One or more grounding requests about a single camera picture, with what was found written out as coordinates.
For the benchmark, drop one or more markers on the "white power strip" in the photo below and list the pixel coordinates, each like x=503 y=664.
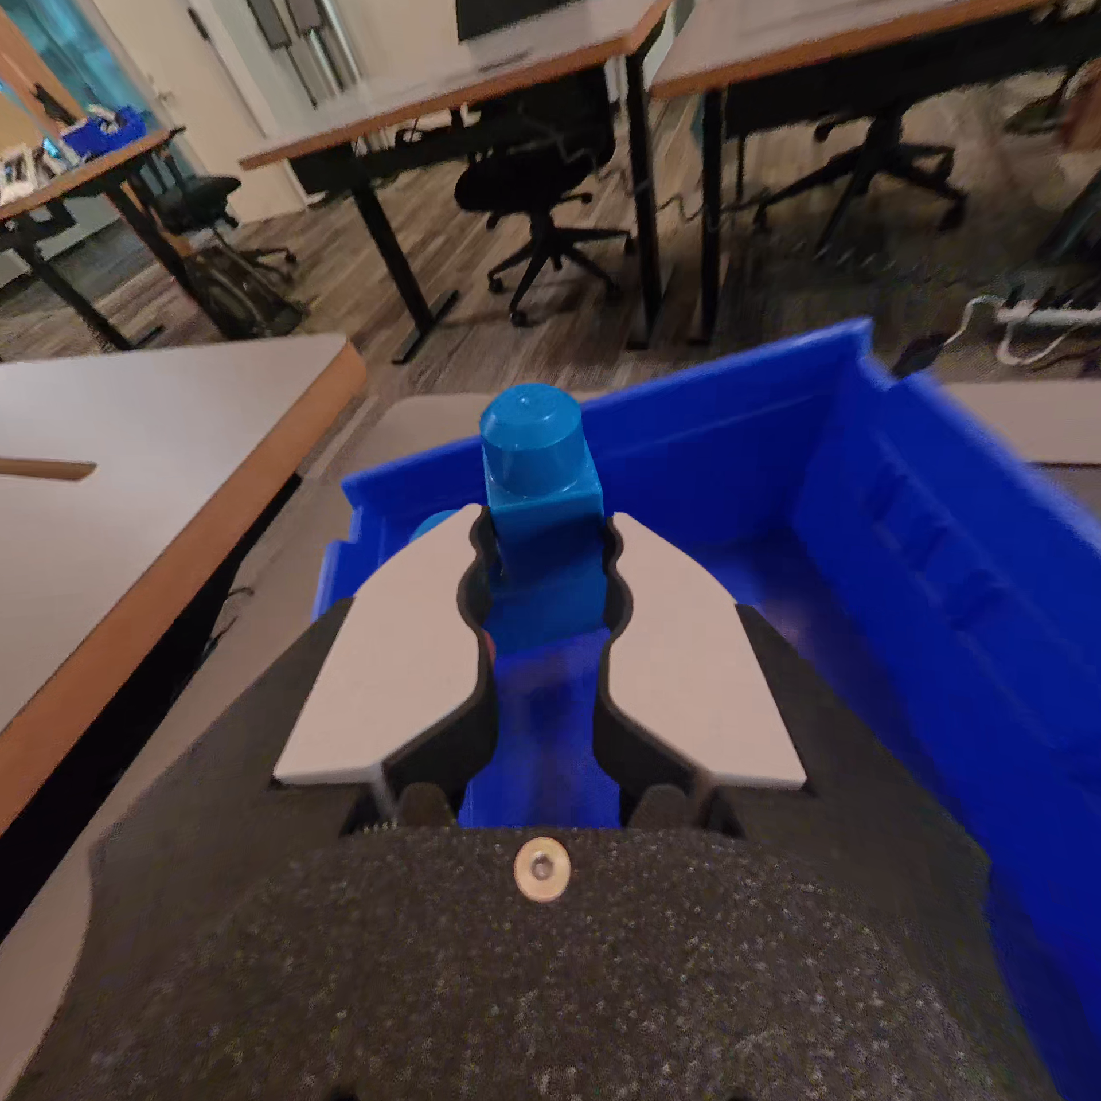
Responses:
x=1048 y=315

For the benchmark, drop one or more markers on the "black office chair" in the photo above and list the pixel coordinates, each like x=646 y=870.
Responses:
x=198 y=197
x=533 y=171
x=877 y=154

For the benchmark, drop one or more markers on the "wooden top office desk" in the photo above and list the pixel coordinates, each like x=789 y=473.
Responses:
x=94 y=167
x=481 y=68
x=816 y=43

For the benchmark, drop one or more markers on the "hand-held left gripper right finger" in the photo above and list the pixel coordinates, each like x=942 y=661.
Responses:
x=696 y=678

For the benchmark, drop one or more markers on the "black backpack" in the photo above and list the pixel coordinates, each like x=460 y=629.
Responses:
x=245 y=292

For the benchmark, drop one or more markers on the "blue one-stud mega block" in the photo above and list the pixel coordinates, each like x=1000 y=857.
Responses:
x=533 y=446

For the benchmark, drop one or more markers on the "blue plastic bin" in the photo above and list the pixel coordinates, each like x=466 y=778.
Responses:
x=903 y=558
x=103 y=133

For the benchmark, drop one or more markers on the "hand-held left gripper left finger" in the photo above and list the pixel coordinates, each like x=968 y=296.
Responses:
x=386 y=678

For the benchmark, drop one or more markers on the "grey top table wooden edge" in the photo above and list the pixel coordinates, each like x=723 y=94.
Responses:
x=128 y=473

